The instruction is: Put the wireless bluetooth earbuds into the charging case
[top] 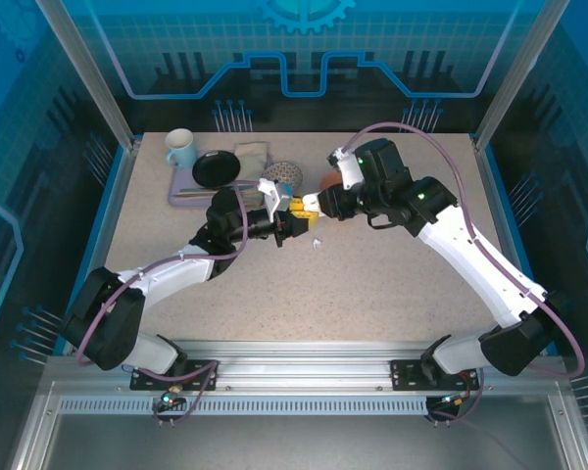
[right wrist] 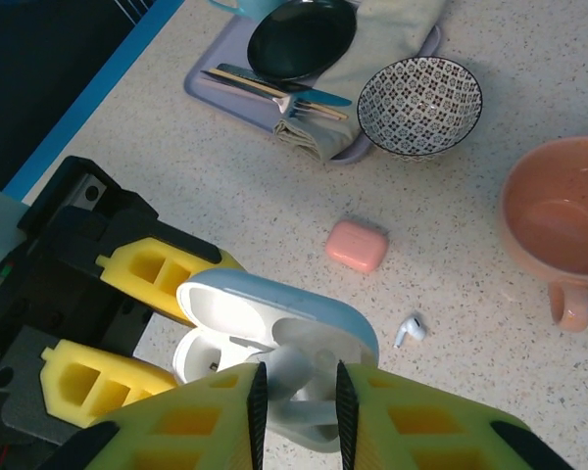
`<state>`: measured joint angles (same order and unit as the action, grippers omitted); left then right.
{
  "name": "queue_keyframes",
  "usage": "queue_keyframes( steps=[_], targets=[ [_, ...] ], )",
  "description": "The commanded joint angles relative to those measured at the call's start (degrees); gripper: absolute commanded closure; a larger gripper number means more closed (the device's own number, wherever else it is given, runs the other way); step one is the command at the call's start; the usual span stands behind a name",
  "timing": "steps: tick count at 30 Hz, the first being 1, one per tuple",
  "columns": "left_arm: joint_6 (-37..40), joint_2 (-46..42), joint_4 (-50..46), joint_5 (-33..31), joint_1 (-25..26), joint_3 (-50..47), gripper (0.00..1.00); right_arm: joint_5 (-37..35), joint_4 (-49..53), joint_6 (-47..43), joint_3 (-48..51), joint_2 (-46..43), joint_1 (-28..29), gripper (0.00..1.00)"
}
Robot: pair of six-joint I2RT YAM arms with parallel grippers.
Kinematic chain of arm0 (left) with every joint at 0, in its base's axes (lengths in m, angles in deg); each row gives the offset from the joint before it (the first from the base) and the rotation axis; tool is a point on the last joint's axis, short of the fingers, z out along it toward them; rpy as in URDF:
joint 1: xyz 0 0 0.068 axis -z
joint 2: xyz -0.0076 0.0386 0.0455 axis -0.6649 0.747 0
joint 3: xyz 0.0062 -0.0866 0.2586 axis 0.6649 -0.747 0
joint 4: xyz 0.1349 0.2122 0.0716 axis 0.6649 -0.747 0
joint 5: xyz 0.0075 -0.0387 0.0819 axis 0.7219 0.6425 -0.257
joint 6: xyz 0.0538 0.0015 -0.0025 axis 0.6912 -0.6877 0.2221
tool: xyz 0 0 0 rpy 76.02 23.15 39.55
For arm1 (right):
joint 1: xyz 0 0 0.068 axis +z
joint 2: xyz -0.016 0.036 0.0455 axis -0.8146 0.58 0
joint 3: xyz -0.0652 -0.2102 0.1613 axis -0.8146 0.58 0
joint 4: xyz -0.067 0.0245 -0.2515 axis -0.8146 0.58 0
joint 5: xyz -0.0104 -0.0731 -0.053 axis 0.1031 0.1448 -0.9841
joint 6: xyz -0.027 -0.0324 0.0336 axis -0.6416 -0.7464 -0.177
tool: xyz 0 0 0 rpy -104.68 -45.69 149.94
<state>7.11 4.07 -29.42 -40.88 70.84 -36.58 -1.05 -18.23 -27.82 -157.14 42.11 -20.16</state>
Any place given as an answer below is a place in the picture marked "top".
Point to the aluminium side rail blue edging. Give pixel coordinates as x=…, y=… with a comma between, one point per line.
x=112, y=220
x=509, y=235

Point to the small black plate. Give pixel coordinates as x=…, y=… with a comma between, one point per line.
x=215, y=167

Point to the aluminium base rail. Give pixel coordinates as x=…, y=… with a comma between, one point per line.
x=299, y=364

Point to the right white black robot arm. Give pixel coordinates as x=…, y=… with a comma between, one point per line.
x=475, y=264

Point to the white earbuds charging case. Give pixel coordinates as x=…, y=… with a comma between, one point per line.
x=312, y=200

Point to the salmon pink ceramic cup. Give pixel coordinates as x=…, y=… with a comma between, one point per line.
x=330, y=179

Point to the grey metal base frame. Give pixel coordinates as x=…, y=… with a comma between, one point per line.
x=294, y=440

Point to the patterned ceramic bowl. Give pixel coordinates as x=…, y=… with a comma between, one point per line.
x=279, y=171

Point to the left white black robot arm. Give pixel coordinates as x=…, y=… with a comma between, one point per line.
x=176, y=269

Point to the small green-lit adapter board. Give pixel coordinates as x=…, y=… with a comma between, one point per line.
x=453, y=400
x=166, y=400

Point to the aluminium frame post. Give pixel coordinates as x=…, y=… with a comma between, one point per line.
x=519, y=78
x=93, y=78

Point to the lavender plastic tray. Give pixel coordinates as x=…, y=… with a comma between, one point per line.
x=176, y=172

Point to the light blue ceramic mug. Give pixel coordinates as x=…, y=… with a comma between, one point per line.
x=181, y=147

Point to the folded beige cloth napkin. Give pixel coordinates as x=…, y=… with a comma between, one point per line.
x=252, y=156

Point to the wooden chopstick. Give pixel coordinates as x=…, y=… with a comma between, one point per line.
x=191, y=193

